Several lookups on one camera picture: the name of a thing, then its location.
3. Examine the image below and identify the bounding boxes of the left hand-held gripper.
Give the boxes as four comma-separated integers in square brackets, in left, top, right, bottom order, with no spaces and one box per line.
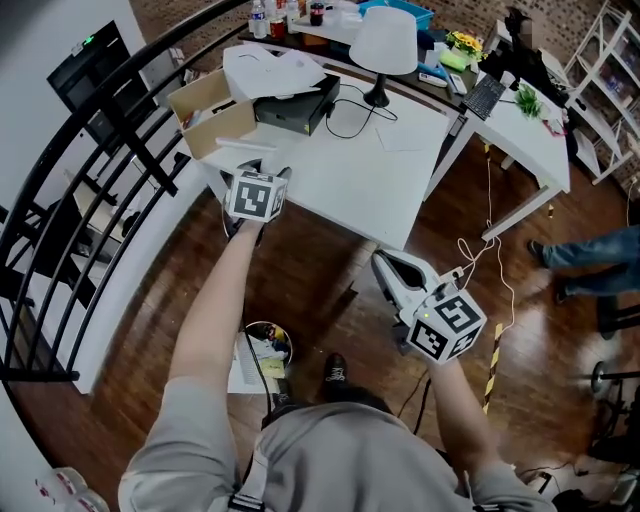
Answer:
[222,158,293,224]

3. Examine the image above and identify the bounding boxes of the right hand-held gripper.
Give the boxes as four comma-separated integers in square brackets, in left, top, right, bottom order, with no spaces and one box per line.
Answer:
[371,250,489,368]

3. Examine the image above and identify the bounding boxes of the round metal waste bin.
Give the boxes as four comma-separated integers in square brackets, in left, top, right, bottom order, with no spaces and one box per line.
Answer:
[241,320,295,384]

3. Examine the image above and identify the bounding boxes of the person's left forearm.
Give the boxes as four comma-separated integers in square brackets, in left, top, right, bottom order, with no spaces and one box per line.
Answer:
[166,217,267,399]

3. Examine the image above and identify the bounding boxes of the person's right forearm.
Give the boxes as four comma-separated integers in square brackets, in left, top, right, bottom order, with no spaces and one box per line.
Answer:
[423,357,502,481]

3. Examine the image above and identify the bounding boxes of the pile of colourful trash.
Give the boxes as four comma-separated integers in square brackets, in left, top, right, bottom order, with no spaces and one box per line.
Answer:
[252,327,292,364]

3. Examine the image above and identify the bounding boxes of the flat black box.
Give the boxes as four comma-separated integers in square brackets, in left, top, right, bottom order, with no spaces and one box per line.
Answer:
[251,74,342,138]

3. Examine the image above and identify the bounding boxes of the open cardboard box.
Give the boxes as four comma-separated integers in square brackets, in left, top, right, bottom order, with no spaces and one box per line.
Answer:
[166,67,262,162]

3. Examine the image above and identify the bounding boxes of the white table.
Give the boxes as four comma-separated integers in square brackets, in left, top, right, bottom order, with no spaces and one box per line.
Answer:
[423,74,572,242]
[198,64,452,252]

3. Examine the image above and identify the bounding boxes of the white paper sheets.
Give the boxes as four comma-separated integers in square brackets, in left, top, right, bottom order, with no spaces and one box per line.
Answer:
[221,43,329,102]

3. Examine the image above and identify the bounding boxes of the black metal railing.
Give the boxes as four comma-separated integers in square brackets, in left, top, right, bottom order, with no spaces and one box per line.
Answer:
[0,0,251,384]

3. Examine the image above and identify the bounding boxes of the yellow black hazard tape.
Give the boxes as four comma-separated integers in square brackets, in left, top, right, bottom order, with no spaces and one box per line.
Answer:
[481,322,505,416]

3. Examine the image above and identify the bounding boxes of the person's right black shoe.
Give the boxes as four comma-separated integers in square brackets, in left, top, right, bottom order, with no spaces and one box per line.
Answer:
[322,352,350,401]

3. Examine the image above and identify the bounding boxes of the person's black shoe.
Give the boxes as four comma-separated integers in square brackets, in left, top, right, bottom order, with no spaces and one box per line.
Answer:
[322,352,350,401]
[269,389,297,416]

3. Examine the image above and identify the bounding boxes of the person's black trousers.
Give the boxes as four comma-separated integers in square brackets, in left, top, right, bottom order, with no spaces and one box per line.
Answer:
[260,387,397,426]

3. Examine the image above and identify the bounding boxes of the red drink bottle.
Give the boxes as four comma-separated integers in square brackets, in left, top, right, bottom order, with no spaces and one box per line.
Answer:
[269,4,288,41]

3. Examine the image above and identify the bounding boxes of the small clear water bottle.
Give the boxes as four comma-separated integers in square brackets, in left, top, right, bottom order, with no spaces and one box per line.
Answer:
[248,0,269,41]

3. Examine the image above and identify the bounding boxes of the white table lamp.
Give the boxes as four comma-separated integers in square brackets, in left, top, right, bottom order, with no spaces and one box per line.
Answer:
[347,5,418,108]

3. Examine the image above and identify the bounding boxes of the person's left black shoe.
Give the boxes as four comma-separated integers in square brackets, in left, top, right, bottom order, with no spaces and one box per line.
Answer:
[269,389,297,416]

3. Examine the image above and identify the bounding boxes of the person's grey shirt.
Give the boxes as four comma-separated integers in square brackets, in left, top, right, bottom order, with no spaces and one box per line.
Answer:
[117,374,557,512]

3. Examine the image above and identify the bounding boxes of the black keyboard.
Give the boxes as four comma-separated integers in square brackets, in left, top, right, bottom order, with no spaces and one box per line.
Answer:
[460,73,508,122]

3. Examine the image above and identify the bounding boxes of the black cabinet with green light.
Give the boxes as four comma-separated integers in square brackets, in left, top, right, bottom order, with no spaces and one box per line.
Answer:
[46,19,147,144]

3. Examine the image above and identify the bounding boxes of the blue tray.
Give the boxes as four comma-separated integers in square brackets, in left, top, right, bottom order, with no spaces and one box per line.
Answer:
[356,0,437,32]

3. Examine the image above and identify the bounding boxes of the small green plant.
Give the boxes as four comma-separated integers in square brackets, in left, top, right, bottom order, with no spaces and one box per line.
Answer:
[513,83,547,122]

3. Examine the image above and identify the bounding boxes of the yellow flowers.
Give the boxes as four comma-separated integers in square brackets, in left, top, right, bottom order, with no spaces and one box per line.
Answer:
[444,30,489,65]

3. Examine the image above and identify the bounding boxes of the black equipment stand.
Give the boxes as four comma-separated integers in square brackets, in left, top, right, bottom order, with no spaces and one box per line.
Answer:
[584,357,640,464]

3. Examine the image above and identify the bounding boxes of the white metal shelf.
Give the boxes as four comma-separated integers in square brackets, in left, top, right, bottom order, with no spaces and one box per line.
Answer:
[562,0,640,187]

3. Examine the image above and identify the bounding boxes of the white power strip with cable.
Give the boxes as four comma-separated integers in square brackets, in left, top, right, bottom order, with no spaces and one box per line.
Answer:
[437,142,517,332]

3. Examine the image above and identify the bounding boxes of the black lamp cable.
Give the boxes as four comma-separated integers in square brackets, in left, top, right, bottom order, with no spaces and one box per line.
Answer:
[323,83,400,141]

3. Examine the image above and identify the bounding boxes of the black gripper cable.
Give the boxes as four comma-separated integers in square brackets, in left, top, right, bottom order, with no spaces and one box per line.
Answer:
[397,372,432,437]
[241,299,275,429]

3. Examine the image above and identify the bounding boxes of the grey chest strap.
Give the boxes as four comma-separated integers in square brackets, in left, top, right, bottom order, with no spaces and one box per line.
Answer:
[227,439,271,512]

